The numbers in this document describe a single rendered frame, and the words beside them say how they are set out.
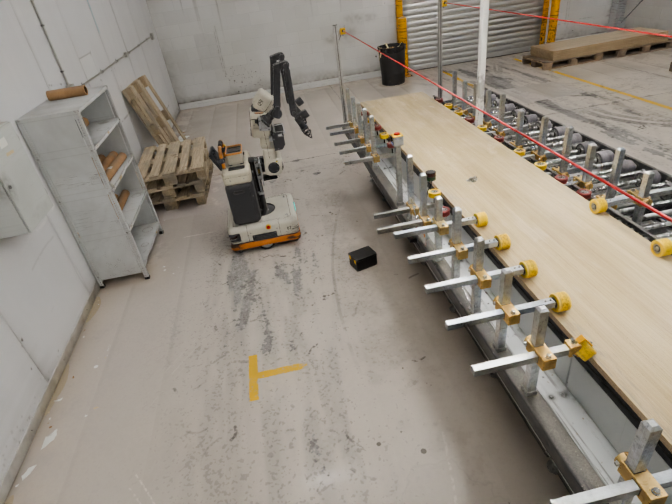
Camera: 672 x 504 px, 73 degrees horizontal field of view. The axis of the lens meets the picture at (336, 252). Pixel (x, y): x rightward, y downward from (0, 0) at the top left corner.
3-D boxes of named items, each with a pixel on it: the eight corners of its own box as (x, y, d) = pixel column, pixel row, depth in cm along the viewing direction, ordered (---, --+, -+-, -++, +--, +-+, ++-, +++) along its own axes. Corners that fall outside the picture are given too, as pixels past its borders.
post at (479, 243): (473, 322, 225) (477, 240, 199) (470, 317, 228) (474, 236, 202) (479, 320, 225) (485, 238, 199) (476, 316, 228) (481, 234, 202)
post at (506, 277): (496, 358, 204) (505, 272, 178) (493, 353, 207) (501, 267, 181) (504, 356, 204) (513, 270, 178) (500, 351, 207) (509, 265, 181)
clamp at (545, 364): (540, 371, 162) (542, 362, 160) (521, 345, 174) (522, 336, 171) (556, 368, 163) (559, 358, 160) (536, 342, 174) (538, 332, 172)
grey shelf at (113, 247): (100, 288, 413) (14, 120, 329) (122, 239, 488) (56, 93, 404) (149, 278, 416) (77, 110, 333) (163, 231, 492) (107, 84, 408)
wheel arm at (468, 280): (426, 294, 205) (426, 288, 203) (424, 290, 208) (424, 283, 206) (530, 272, 209) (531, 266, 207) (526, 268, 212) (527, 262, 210)
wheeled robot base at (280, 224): (232, 254, 428) (225, 231, 415) (233, 223, 482) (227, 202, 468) (302, 240, 434) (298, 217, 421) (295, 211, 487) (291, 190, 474)
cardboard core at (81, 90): (44, 92, 369) (82, 86, 371) (48, 90, 376) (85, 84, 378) (49, 102, 373) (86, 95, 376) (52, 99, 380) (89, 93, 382)
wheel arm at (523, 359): (474, 377, 163) (474, 371, 161) (470, 370, 165) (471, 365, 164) (568, 355, 166) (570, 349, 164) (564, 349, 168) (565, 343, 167)
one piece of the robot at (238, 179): (237, 238, 426) (213, 153, 380) (237, 212, 471) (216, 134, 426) (272, 231, 428) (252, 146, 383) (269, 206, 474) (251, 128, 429)
